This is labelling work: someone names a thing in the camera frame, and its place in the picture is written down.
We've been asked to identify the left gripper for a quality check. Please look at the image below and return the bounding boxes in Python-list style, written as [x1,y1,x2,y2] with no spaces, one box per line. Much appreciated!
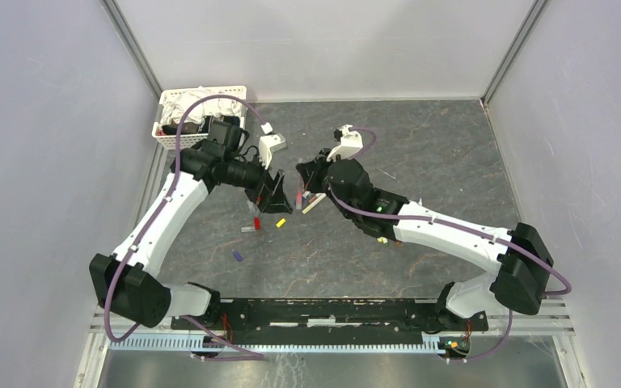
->
[224,148,292,214]

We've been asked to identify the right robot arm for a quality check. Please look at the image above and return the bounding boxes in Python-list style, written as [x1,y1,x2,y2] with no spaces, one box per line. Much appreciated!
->
[296,154,554,330]

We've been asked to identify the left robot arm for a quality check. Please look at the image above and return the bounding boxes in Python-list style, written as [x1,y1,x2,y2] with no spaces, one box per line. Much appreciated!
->
[89,121,293,330]

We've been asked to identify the white plastic basket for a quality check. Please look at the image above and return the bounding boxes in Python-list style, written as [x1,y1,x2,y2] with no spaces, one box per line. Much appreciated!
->
[152,86,247,150]

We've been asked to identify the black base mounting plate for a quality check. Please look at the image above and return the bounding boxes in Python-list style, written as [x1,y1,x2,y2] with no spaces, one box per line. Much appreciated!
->
[198,297,489,345]

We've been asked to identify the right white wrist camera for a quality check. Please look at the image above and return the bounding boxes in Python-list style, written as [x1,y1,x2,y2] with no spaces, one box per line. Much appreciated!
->
[326,124,364,162]

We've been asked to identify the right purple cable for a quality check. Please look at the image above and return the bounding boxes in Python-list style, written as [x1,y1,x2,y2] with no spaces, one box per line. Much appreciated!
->
[329,127,573,364]

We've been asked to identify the purple cable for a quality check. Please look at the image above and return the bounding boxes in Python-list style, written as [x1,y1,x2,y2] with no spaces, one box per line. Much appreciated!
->
[103,95,274,361]
[329,127,573,364]

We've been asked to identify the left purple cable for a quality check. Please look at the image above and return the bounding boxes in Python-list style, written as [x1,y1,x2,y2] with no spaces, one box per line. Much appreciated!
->
[103,95,274,361]

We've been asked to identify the white slotted cable duct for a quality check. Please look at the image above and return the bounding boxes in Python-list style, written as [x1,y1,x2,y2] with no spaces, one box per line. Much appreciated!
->
[108,334,451,355]

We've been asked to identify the aluminium frame rail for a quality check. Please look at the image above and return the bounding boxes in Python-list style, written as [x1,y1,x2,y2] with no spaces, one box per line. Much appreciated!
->
[100,0,163,99]

